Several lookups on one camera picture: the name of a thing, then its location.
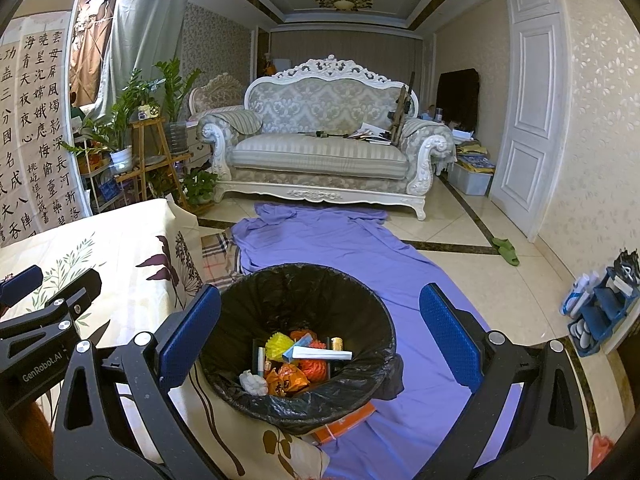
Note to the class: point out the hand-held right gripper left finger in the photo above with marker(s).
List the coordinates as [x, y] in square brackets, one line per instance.
[192, 327]

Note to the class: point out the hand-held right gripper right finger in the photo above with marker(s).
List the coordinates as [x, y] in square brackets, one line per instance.
[450, 332]

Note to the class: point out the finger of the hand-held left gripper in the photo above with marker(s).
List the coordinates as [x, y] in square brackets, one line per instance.
[80, 292]
[20, 282]

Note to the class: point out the white tissue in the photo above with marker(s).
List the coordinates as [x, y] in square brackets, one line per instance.
[252, 382]

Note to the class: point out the yellow foam fruit net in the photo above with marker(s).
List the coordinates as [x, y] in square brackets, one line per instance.
[279, 346]

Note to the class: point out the orange printed plastic bag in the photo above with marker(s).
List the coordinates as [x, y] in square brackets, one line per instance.
[287, 380]

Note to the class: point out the trash bin with black liner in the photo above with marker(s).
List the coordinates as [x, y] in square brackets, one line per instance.
[300, 300]

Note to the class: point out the ink bottle with yellow label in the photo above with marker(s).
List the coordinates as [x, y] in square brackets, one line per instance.
[336, 344]

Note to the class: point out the orange foam fruit net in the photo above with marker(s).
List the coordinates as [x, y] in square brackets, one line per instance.
[315, 367]

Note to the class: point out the white and teal toothpaste box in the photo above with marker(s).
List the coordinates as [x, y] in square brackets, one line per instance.
[322, 353]

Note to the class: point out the floral tablecloth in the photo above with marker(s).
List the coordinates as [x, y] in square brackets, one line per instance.
[125, 240]

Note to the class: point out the plaid cloth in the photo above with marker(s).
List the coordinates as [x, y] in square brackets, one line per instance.
[220, 260]

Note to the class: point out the green slipper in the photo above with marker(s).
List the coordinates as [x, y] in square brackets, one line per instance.
[505, 252]

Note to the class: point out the metal shelf rack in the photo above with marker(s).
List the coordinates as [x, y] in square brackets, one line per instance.
[100, 185]

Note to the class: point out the purple cloth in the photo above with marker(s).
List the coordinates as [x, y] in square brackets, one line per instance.
[350, 250]

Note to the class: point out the orange flat box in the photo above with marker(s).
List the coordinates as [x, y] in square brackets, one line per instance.
[345, 422]

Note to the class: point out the potted plant in white pot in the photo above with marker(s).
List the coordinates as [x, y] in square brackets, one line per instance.
[121, 159]

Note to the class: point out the small green floor plant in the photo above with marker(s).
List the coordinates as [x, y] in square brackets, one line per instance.
[200, 187]

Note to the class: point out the calligraphy paper scroll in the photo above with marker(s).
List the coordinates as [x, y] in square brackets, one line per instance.
[47, 110]
[10, 135]

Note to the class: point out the wooden plant stand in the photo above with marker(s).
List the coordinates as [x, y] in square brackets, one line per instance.
[150, 160]

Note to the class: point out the blue shoe rack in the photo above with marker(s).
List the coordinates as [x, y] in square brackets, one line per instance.
[600, 305]

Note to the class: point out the grey storage box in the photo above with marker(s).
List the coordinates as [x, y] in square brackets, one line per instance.
[472, 175]

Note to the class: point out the old cream telephone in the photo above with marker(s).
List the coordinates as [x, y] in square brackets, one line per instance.
[149, 112]

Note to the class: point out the pile of books and papers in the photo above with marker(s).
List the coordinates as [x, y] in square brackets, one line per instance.
[370, 134]

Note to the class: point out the ornate white sofa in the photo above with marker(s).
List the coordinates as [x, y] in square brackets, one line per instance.
[320, 155]

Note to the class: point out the tall leafy potted plant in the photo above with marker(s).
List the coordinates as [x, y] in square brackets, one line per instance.
[177, 95]

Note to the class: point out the brown toy gun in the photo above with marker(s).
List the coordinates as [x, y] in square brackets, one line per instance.
[402, 110]

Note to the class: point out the black covered cabinet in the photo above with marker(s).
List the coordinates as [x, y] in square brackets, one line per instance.
[457, 100]

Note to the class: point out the ornate armchair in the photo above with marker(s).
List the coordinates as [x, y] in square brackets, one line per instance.
[217, 95]

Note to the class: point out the white panelled door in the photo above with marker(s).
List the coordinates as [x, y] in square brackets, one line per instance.
[530, 110]

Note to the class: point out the brown curtain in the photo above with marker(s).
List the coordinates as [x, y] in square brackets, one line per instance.
[90, 50]

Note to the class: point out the grey-green curtain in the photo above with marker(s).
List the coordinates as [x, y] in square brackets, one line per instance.
[145, 25]

